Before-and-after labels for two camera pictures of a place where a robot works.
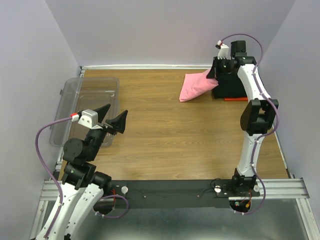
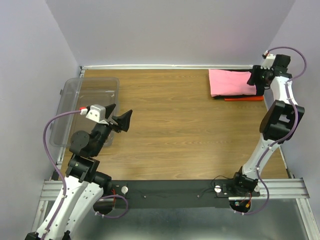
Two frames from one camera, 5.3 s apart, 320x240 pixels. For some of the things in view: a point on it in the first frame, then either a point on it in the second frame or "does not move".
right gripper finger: [212, 74] to [255, 76]
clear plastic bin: [79, 94] does not move
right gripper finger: [216, 77] to [260, 89]
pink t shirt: [195, 84] to [230, 83]
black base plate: [177, 194] does not move
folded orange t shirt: [236, 99] does not move
